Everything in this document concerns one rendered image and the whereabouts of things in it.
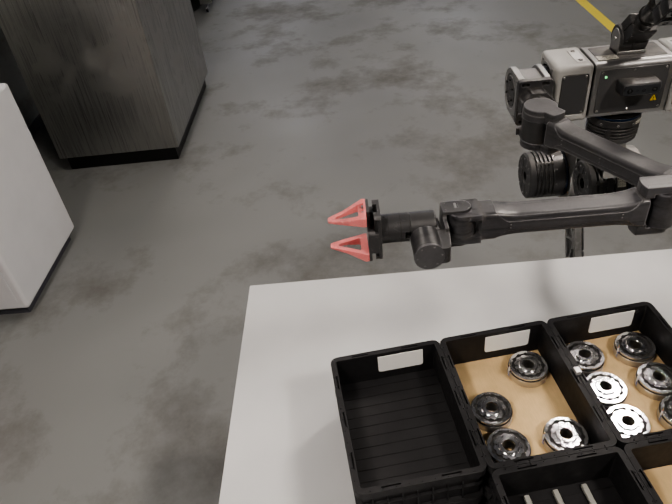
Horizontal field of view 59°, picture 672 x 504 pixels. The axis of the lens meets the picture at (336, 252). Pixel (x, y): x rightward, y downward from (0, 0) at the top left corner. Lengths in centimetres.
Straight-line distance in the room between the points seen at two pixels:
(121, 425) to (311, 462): 137
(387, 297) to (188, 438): 113
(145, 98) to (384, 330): 298
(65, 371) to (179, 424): 74
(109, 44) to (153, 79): 34
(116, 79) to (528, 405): 360
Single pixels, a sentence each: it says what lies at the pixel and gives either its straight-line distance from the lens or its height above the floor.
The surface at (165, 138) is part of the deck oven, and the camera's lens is 462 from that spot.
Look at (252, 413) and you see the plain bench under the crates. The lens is 185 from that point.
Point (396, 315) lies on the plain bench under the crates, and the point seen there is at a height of 70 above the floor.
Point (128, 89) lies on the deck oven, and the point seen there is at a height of 59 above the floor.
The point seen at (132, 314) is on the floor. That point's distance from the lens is 341.
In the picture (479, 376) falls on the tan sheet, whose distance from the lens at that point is 171.
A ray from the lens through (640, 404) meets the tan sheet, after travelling 174.
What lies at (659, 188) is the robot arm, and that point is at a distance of 124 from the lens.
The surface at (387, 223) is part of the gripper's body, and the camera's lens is 113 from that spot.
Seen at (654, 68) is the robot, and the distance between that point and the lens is 174.
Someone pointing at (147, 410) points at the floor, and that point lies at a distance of 292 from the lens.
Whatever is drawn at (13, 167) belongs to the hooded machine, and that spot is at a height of 69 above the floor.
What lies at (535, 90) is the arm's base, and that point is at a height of 149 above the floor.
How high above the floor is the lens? 215
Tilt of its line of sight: 39 degrees down
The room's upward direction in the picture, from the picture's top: 7 degrees counter-clockwise
